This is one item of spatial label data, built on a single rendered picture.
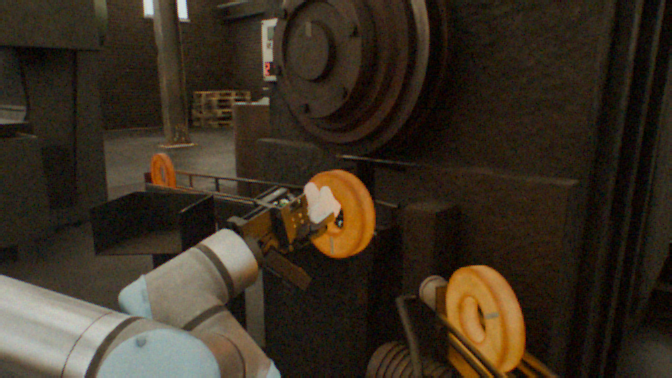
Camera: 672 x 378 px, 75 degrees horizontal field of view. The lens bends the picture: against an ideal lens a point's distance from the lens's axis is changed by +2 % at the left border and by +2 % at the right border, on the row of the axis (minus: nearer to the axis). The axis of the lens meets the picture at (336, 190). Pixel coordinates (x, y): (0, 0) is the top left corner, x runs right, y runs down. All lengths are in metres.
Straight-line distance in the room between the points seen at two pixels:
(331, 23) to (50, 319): 0.71
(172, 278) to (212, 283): 0.05
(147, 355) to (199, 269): 0.20
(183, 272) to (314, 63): 0.54
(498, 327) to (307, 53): 0.65
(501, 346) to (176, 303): 0.43
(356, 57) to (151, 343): 0.64
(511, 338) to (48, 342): 0.53
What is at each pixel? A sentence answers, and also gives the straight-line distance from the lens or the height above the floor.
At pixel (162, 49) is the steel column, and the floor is 1.58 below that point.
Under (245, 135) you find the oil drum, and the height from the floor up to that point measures 0.61.
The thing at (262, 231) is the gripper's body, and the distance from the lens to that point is 0.65.
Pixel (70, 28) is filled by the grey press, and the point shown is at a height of 1.40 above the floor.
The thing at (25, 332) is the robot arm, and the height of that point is 0.83.
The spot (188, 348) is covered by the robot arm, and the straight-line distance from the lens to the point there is 0.41.
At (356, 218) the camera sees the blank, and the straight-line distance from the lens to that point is 0.72.
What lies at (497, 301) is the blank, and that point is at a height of 0.76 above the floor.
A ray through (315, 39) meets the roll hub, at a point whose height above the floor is 1.14.
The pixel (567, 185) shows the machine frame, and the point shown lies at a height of 0.87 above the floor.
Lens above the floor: 1.05
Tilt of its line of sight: 14 degrees down
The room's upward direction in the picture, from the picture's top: straight up
